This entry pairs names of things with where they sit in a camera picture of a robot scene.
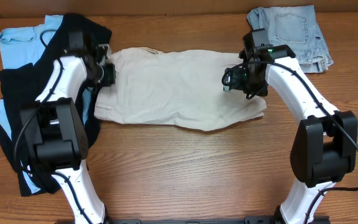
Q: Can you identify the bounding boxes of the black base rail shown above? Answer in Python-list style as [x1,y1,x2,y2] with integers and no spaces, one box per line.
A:
[107,216,273,224]

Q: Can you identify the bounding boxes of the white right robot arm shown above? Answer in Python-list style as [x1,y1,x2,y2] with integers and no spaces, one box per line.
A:
[222,29,358,223]

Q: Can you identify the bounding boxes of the black garment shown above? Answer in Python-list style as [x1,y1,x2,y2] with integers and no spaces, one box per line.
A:
[0,12,112,197]

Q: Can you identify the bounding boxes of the light blue shirt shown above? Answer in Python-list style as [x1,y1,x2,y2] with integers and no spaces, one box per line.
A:
[0,14,96,194]

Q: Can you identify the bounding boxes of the beige khaki shorts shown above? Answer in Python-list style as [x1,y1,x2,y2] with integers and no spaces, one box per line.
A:
[94,47,267,131]

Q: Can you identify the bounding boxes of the folded light blue denim shorts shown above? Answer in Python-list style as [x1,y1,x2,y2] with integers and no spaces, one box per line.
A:
[247,5,334,73]

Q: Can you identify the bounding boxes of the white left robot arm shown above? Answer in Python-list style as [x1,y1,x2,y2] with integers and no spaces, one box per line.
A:
[18,30,116,223]

